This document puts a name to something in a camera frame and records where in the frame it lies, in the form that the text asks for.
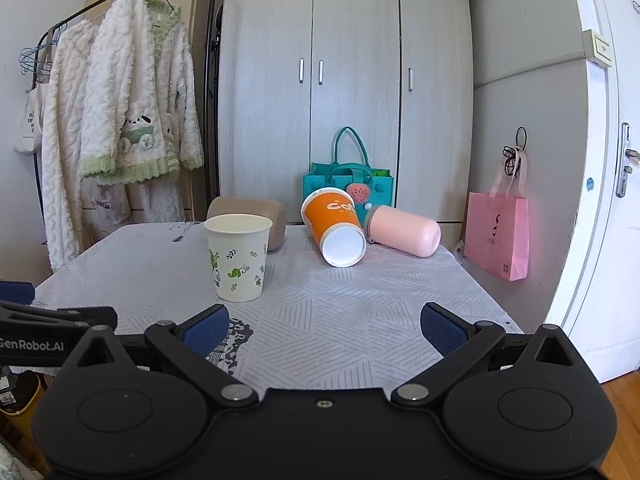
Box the white light switch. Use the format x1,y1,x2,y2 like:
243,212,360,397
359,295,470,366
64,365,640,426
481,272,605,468
587,30,615,68

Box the grey wooden wardrobe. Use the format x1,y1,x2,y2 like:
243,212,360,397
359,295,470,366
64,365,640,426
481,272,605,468
216,0,475,241

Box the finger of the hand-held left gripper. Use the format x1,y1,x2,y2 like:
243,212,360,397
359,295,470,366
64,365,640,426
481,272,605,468
0,281,119,332

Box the brown cup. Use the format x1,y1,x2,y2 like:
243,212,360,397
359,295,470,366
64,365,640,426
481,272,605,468
206,196,287,253

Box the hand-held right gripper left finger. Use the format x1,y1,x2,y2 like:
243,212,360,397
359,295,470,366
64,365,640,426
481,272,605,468
60,304,260,407

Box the white cloth tote bag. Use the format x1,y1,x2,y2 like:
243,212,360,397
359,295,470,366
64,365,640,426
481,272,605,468
12,87,48,156

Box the white patterned tablecloth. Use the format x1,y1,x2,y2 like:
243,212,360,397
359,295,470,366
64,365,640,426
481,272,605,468
10,220,526,392

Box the white door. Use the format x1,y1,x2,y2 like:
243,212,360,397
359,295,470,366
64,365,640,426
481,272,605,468
544,0,640,386

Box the black clothes rack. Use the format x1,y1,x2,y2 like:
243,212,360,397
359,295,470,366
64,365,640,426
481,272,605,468
32,0,222,221

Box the white fleece robe green trim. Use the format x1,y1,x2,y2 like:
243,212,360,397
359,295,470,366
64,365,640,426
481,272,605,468
80,0,205,186

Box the pink paper bag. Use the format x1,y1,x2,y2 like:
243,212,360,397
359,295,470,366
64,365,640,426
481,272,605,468
464,147,531,282

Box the silver door handle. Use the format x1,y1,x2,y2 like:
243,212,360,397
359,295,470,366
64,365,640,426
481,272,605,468
616,122,640,199

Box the plain white fleece robe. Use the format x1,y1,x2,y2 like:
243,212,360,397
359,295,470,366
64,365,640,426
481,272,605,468
40,20,187,272

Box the orange paper cup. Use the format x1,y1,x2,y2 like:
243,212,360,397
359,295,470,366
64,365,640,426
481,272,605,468
300,186,368,268

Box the blue wire hangers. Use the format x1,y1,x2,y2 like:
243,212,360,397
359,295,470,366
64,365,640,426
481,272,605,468
20,45,55,82

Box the white leaf-print paper cup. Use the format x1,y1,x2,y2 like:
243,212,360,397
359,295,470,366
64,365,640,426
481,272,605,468
204,214,273,303

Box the pink cup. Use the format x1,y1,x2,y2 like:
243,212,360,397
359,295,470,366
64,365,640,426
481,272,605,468
365,205,442,259

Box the pink watermelon charm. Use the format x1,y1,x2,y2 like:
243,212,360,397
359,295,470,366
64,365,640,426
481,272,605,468
345,182,374,206

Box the yellow boot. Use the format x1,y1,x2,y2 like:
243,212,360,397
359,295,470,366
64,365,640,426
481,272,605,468
0,372,51,461

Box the teal felt tote bag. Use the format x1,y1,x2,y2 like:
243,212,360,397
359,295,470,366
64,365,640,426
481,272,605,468
302,126,396,226

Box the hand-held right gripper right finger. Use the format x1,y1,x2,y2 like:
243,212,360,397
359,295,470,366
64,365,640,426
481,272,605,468
391,302,593,407

